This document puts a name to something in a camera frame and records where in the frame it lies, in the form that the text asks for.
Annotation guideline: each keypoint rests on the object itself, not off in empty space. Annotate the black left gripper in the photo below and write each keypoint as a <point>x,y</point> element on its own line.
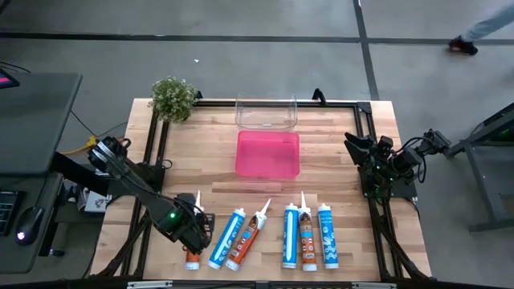
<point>194,230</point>

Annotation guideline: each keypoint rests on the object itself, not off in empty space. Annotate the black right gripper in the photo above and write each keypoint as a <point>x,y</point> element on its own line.
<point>383,152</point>

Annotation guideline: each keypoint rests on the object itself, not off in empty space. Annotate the orange sealant tube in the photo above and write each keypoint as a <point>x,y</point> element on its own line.
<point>245,241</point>
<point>307,241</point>
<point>192,261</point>

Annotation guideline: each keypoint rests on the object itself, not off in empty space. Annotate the blue white sealant tube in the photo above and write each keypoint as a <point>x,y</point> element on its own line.
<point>328,237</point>
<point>227,238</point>
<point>290,237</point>

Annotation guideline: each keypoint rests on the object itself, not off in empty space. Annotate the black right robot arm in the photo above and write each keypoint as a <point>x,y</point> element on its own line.
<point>405,160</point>

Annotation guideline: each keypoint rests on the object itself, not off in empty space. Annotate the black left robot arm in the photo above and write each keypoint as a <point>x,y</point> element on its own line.
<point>132,180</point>

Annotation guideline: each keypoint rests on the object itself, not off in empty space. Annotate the black clamp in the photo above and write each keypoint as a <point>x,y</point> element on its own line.
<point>319,97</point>
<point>198,95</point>

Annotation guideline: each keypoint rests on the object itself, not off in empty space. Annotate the pink plastic bin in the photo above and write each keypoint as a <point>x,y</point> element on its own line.
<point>267,154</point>

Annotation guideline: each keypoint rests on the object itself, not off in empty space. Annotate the clear plastic bin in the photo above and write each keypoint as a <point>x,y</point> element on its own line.
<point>265,116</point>

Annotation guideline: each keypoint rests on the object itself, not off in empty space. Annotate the white printed box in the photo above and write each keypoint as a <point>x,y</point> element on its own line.
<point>96,202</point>

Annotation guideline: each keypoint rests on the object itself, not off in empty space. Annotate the dark metal table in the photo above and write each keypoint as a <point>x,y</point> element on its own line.
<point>478,180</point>

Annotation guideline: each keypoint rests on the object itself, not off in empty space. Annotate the potted green plant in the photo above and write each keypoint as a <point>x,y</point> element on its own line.
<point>172,100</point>

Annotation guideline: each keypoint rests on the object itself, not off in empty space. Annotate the black computer mouse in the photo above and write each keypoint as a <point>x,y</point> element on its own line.
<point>28,226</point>

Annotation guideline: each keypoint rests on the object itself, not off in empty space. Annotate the person's leg and shoe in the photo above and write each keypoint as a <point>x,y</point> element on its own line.
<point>486,26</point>

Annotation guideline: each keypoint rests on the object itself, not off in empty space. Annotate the black keyboard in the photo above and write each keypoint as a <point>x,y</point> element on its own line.
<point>8,212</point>

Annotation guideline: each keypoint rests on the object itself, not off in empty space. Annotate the dark grey desk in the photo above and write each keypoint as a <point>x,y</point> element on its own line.
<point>36,120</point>

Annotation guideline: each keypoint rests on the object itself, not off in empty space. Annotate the computer monitor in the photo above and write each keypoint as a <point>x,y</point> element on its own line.
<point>6,79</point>

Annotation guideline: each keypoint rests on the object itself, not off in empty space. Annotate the white metal bracket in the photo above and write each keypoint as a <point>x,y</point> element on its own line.
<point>150,284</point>
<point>373,285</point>

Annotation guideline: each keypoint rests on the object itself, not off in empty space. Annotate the black aluminium table frame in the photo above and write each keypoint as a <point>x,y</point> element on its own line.
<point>281,104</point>

